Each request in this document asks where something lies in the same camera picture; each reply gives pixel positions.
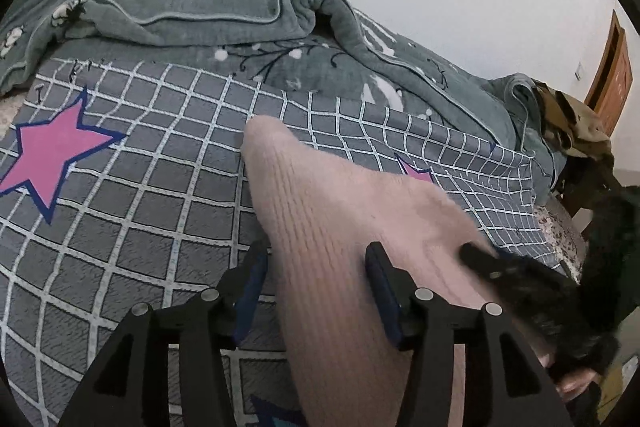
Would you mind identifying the pink ribbed knit sweater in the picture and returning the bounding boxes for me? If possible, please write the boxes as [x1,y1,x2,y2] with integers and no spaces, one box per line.
[242,116,496,426]

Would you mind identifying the person's right hand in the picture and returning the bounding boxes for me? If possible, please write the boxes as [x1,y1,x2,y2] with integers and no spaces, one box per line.
[536,347,601,404]

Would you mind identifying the floral patterned mattress cover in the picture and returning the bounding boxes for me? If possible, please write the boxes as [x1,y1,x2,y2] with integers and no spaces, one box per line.
[534,196,587,283]

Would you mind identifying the grey checked bed sheet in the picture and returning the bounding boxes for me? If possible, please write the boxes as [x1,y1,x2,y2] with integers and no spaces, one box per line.
[1,60,560,426]

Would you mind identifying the brown camouflage cloth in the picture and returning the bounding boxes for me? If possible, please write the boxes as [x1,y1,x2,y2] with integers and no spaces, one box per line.
[533,80,614,188]

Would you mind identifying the brown wooden door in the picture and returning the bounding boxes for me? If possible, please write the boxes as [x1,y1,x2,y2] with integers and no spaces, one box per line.
[585,11,634,136]

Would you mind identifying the grey-green floral quilt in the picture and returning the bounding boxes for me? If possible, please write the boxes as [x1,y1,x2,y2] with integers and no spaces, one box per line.
[1,0,565,202]

